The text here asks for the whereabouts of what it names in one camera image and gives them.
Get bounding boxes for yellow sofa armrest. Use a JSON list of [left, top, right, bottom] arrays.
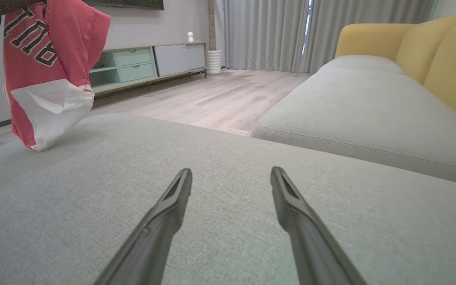
[[335, 23, 415, 61]]

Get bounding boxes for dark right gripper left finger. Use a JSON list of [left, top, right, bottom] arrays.
[[93, 168, 193, 285]]

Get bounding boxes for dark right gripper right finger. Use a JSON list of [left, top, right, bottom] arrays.
[[270, 166, 367, 285]]

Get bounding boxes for green and grey tv cabinet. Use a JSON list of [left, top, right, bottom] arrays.
[[89, 41, 207, 96]]

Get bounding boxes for mint green cabinet drawer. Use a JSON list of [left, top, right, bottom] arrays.
[[118, 63, 156, 83], [113, 48, 153, 67]]

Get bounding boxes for white cabinet door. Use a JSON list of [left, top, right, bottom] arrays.
[[153, 44, 206, 77]]

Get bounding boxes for red and white lettered jersey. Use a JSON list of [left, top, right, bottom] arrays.
[[2, 0, 112, 152]]

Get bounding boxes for grey sofa seat cushion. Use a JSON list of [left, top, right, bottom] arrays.
[[250, 55, 456, 188]]

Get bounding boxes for black television screen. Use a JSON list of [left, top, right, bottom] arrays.
[[82, 0, 165, 11]]

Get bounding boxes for grey pleated curtain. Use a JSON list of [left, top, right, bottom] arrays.
[[309, 0, 437, 74], [223, 0, 310, 73]]

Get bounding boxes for white ribbed floor vase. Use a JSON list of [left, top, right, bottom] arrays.
[[206, 49, 223, 76]]

